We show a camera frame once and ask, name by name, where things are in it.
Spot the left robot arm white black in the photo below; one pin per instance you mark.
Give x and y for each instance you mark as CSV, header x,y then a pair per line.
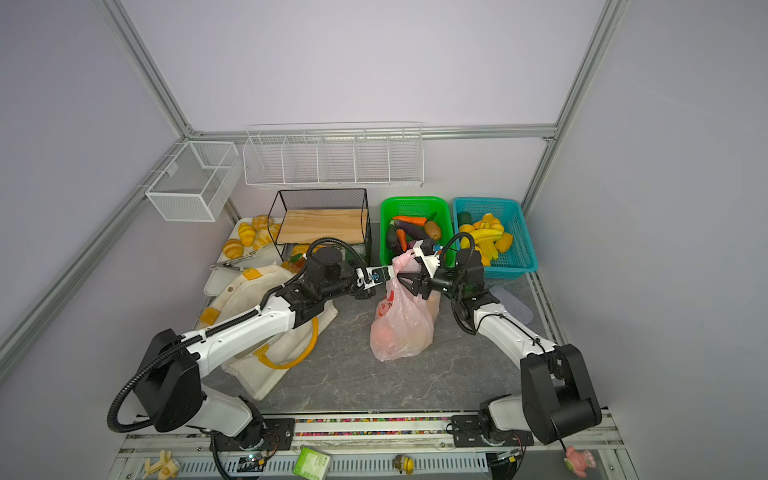
x,y
167,392

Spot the green small box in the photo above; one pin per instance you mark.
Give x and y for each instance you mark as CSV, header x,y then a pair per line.
x,y
312,464

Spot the croissant bread middle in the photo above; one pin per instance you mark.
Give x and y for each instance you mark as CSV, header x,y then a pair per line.
x,y
247,234

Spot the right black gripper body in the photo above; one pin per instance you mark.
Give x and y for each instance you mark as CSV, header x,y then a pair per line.
x,y
430,286

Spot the yellow toy banana pieces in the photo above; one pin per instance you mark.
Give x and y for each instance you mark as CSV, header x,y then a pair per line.
x,y
164,468

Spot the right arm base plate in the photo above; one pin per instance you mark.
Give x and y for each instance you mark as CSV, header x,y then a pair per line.
x,y
467,432

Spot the white wire wall basket long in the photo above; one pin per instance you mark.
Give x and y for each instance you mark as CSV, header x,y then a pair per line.
x,y
334,154

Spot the brown potato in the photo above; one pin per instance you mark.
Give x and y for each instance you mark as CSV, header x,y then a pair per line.
x,y
433,230

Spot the white mesh wall box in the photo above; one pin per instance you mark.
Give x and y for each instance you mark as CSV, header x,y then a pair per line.
x,y
197,181

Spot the dark purple eggplant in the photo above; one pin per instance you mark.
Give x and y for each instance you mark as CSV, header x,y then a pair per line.
x,y
416,232

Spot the croissant bread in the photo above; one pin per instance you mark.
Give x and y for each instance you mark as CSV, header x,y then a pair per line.
x,y
266,230
247,234
233,249

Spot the grey oval pad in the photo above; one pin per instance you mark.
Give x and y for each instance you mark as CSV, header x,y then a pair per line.
x,y
514,306

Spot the pink plastic grocery bag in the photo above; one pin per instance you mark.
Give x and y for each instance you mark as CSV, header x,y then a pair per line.
x,y
404,323

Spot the pink toy figure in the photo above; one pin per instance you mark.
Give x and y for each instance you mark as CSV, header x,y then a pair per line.
x,y
579,462

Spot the white canvas tote bag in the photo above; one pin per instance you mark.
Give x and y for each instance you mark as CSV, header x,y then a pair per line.
x,y
261,368

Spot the orange carrot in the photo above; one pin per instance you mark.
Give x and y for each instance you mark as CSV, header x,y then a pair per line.
x,y
418,221

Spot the teal plastic basket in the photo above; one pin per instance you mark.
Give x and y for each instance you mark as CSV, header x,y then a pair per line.
x,y
520,258

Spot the small yellow round toy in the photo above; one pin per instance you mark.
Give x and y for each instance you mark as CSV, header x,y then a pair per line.
x,y
404,464

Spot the green plastic basket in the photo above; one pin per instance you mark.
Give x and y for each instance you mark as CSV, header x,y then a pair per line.
x,y
413,206

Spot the croissant bread front left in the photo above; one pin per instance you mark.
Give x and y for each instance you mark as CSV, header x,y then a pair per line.
x,y
233,249

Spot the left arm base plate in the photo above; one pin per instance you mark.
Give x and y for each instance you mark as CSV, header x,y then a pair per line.
x,y
271,434

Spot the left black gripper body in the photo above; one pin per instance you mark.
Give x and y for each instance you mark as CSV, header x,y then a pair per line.
x,y
355,288

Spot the croissant bread right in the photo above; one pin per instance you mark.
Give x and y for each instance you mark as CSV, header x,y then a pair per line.
x,y
266,230

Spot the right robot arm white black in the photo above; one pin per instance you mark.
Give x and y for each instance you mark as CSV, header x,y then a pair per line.
x,y
557,398

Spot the yellow banana bunch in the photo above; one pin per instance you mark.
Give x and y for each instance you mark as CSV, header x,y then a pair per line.
x,y
490,236

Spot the black wire shelf wooden board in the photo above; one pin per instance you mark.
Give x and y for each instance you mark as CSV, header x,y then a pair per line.
x,y
306,215

